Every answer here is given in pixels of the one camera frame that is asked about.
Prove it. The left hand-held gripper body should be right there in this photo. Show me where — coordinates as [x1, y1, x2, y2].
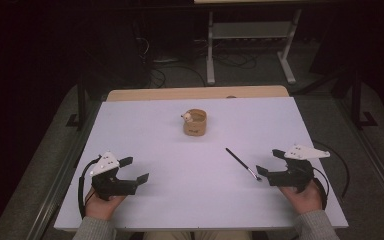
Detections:
[89, 151, 138, 202]

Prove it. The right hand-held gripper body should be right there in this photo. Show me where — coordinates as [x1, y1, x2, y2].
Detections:
[265, 144, 331, 194]

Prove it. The thin black brush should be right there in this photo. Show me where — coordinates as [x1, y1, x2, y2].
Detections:
[225, 147, 263, 182]

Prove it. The tan pen holder cup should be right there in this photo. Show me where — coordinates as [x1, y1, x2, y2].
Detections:
[180, 108, 208, 137]

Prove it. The person's left hand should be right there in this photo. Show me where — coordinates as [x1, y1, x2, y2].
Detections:
[84, 188, 128, 222]

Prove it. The person's right hand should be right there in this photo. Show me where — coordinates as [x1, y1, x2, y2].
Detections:
[278, 181, 324, 215]

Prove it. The white table board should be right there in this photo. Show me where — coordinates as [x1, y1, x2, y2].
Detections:
[53, 96, 349, 232]

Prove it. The black metal stand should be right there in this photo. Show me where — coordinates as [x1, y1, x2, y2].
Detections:
[331, 68, 379, 130]
[65, 76, 92, 132]

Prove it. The wooden table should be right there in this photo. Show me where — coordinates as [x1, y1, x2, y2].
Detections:
[106, 85, 290, 102]

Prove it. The left hand-held gripper black cable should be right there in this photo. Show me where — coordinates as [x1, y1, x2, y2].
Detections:
[77, 155, 102, 219]

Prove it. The hand-held gripper black cable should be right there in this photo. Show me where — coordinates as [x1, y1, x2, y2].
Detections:
[77, 155, 102, 219]
[312, 165, 330, 211]

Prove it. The right hand-held gripper black cable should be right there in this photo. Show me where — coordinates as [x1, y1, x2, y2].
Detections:
[312, 165, 330, 211]

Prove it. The black floor cable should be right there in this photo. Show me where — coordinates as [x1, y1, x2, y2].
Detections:
[313, 139, 351, 199]

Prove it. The metal floor rail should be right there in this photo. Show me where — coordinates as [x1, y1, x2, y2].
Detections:
[24, 99, 103, 240]
[334, 98, 384, 223]

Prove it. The tangle of black floor cables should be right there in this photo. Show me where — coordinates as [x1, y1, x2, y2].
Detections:
[133, 19, 259, 88]

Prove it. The white metal frame desk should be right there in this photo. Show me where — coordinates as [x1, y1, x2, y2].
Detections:
[193, 0, 303, 86]

